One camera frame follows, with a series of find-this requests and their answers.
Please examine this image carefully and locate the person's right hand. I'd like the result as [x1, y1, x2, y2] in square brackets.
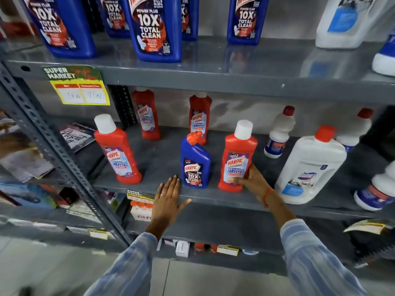
[230, 163, 274, 204]

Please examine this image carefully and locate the person's left hand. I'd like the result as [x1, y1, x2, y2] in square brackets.
[146, 175, 192, 236]

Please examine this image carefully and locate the red bathroom cleaner bottle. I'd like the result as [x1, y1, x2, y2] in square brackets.
[132, 87, 161, 141]
[218, 120, 258, 193]
[94, 113, 143, 185]
[189, 91, 213, 146]

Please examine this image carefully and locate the person's right forearm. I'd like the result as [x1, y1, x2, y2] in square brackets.
[265, 192, 369, 296]

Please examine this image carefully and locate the person's left forearm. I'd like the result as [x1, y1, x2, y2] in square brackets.
[84, 224, 161, 296]

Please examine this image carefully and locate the orange wrist thread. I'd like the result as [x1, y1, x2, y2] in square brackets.
[261, 188, 275, 208]

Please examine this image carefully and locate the small blue toilet cleaner bottle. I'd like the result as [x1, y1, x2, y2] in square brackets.
[180, 131, 212, 190]

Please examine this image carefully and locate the white orange-capped bottles pack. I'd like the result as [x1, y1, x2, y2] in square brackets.
[130, 200, 154, 222]

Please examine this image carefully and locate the white small box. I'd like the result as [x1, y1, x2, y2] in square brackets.
[175, 240, 191, 258]

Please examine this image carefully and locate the small white red-capped bottle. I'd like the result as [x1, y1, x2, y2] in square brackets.
[354, 160, 395, 212]
[264, 105, 296, 159]
[335, 108, 374, 154]

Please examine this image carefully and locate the large white cleaner bottle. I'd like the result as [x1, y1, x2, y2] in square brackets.
[274, 125, 347, 205]

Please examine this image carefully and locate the grey metal shelving rack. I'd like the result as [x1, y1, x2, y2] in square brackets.
[0, 0, 395, 276]

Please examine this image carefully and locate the black white magazine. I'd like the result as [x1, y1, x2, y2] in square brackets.
[59, 123, 97, 153]

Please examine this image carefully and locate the black brush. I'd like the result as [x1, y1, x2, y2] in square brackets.
[354, 239, 395, 269]

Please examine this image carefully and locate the large yellow green price tag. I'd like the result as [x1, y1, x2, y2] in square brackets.
[43, 65, 111, 106]

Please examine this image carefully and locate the stack of magazines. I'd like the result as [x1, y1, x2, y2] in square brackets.
[0, 111, 67, 210]

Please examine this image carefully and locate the white blue bottle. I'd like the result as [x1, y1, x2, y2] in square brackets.
[372, 28, 395, 77]

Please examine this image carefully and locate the large white blue-label bottle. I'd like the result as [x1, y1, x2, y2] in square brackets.
[315, 0, 395, 50]

